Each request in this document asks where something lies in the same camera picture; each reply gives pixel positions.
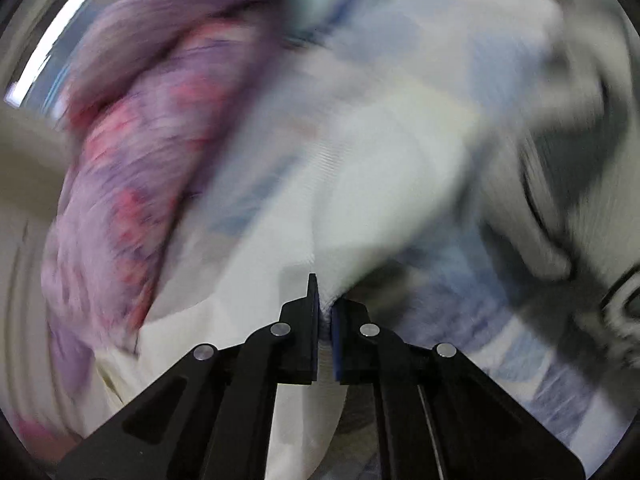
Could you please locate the purple floral quilt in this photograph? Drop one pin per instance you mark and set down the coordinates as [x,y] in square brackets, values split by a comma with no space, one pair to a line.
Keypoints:
[140,160]

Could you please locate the black and white printed garment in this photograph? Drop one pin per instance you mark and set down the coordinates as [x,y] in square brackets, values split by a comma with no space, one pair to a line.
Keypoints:
[575,85]

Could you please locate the plaid leaf print bed sheet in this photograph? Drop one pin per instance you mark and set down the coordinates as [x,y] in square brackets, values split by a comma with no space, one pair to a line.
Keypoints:
[450,305]

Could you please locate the cream white garment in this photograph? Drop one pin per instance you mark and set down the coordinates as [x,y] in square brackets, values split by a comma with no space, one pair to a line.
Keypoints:
[390,200]

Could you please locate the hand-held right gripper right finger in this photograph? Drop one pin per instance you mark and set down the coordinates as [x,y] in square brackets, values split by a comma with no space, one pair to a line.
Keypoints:
[338,345]

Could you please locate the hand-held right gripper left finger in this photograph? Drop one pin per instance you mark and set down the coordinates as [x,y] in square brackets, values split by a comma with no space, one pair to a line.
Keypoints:
[311,345]

